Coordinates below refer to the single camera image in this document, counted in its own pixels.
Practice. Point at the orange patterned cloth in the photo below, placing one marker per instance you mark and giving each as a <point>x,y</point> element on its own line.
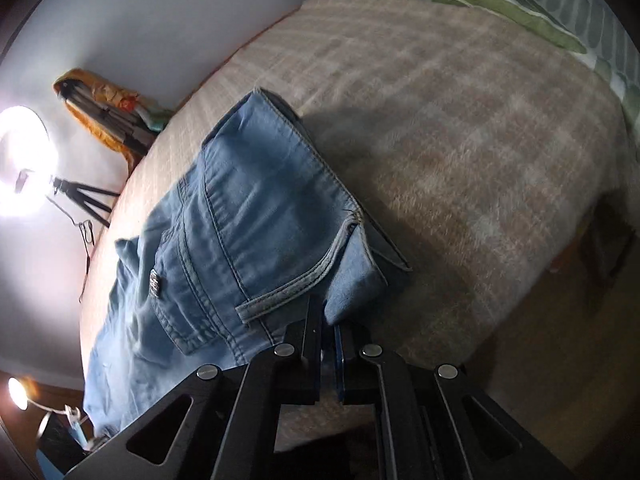
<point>155,116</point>

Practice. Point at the folded silver black tripod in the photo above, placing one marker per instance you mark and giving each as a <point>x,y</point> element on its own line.
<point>128,128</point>

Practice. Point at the bright ring light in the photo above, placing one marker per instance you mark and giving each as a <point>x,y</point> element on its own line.
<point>29,160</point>

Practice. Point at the beige checkered bed cover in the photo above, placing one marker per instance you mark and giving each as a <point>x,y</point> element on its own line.
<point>476,147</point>

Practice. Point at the blue plastic chair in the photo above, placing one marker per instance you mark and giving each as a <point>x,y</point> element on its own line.
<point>49,471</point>

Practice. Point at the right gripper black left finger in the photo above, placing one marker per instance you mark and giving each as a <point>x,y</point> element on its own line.
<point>302,370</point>

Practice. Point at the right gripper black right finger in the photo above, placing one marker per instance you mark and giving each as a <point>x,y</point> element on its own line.
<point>355,351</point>

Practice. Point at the light blue denim pants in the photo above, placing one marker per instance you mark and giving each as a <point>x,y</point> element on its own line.
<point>229,257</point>

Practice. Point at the white clip desk lamp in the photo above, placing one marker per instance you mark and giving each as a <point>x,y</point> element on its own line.
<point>22,400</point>

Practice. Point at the small black tripod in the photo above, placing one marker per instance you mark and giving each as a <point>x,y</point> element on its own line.
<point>84,196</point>

